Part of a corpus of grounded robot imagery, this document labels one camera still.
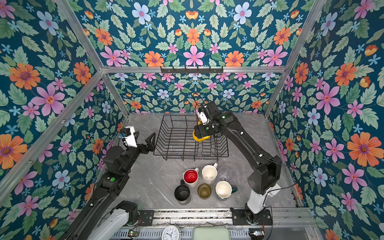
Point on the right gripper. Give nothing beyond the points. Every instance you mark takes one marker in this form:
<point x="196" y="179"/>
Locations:
<point x="200" y="132"/>

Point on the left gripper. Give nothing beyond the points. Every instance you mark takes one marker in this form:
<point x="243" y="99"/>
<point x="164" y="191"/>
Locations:
<point x="151" y="146"/>

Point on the yellow mug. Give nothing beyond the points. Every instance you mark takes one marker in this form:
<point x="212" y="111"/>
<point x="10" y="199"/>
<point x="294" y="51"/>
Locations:
<point x="200" y="133"/>

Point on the black mug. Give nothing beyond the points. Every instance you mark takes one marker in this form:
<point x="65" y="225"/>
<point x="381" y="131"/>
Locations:
<point x="182" y="192"/>

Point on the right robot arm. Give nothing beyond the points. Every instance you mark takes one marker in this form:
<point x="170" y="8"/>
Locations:
<point x="266" y="168"/>

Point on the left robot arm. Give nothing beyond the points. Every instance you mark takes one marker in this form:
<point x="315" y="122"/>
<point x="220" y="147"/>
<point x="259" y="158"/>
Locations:
<point x="119" y="160"/>

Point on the cream white mug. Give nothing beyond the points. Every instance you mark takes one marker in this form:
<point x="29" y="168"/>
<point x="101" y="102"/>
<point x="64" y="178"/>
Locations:
<point x="209" y="173"/>

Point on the red interior white mug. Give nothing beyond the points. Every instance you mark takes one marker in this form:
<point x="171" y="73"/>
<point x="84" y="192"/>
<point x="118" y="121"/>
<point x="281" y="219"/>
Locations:
<point x="191" y="177"/>

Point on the clear glass cup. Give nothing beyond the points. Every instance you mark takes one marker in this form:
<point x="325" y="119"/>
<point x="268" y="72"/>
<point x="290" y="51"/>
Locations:
<point x="224" y="174"/>

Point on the olive green glass cup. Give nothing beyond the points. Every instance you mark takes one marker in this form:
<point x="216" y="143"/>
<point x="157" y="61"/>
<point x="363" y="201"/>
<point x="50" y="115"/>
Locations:
<point x="204" y="191"/>

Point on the white analog clock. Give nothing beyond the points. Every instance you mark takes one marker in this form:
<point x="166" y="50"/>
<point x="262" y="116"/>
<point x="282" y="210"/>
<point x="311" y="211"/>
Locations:
<point x="172" y="232"/>

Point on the pale green sponge pad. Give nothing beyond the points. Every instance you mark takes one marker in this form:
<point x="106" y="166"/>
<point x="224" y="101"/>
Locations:
<point x="211" y="233"/>

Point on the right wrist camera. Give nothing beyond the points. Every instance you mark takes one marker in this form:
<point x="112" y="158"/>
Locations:
<point x="203" y="115"/>

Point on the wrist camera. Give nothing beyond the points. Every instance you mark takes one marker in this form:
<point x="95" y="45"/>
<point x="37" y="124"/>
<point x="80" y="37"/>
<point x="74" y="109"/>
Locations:
<point x="203" y="115"/>
<point x="128" y="136"/>

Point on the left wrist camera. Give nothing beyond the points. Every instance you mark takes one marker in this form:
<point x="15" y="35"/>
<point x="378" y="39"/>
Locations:
<point x="128" y="136"/>

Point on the black wire dish rack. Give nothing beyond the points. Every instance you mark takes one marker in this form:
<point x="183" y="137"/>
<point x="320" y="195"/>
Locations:
<point x="175" y="141"/>

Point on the white mug green handle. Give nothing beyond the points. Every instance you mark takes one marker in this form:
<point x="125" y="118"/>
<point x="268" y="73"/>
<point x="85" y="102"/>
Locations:
<point x="224" y="190"/>

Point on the wall hook rail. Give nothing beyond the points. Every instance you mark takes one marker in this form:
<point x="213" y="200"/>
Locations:
<point x="192" y="70"/>

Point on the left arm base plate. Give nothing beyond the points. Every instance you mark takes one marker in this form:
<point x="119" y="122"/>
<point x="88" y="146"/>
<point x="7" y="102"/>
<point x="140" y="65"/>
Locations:
<point x="141" y="218"/>

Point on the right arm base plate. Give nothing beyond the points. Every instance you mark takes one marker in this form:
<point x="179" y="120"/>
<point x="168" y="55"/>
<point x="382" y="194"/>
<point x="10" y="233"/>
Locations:
<point x="242" y="217"/>

